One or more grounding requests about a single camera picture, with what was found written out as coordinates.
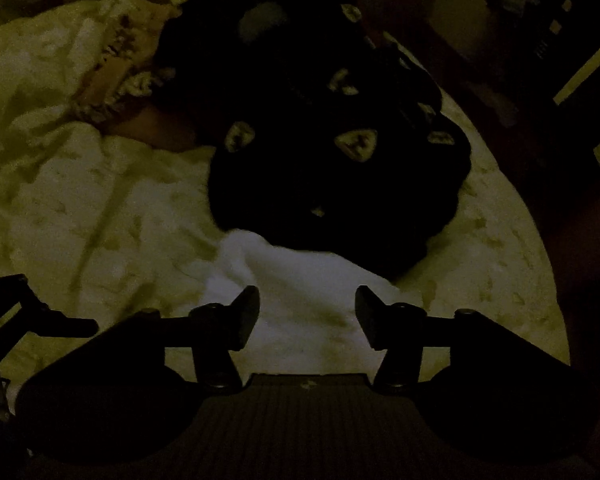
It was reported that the white small printed garment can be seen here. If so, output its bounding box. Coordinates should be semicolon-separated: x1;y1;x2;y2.
200;229;427;377

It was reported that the brown cloth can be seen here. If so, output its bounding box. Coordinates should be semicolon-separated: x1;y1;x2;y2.
105;105;216;154

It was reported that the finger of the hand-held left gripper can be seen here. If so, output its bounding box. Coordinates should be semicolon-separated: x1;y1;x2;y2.
0;274;100;357

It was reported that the black patterned cloth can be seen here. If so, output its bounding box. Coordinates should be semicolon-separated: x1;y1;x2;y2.
152;0;474;282

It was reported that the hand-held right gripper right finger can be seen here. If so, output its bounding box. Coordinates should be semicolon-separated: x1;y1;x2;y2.
354;284;567;394

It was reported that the dark furniture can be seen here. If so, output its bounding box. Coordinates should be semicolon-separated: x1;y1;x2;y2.
485;0;600;111

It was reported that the floral frilled cloth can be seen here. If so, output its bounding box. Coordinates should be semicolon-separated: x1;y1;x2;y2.
72;0;355;127

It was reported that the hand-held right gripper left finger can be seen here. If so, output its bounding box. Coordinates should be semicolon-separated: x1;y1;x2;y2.
55;285;262;394

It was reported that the pale leaf-print bed blanket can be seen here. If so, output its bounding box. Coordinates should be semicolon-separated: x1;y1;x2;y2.
0;0;572;402

